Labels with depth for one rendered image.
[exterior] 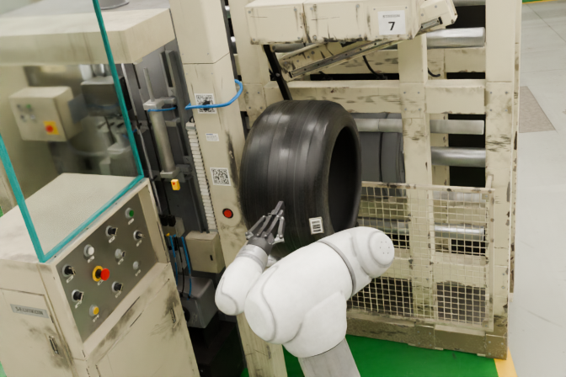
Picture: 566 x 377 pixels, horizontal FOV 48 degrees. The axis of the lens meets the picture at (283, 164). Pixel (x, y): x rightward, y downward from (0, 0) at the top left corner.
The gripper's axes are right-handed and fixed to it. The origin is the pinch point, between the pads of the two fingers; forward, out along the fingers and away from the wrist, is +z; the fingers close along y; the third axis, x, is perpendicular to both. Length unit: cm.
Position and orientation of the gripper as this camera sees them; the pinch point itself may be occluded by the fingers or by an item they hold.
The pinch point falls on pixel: (278, 211)
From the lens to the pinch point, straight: 202.1
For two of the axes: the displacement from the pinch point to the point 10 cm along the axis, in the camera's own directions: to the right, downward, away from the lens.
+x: 1.9, 8.2, 5.4
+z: 3.3, -5.7, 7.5
